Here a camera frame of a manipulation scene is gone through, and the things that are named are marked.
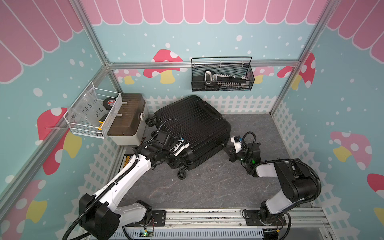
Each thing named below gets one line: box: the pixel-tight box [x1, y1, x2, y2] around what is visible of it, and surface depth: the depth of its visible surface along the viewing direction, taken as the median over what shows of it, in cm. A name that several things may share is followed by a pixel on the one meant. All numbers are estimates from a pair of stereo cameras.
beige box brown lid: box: [106, 93, 149, 146], surface depth 98 cm
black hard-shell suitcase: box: [145, 95, 232, 180], surface depth 88 cm
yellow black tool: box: [98, 116, 106, 131], surface depth 66 cm
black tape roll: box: [102, 97, 117, 110], surface depth 81 cm
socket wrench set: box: [204, 70, 247, 88], surface depth 91 cm
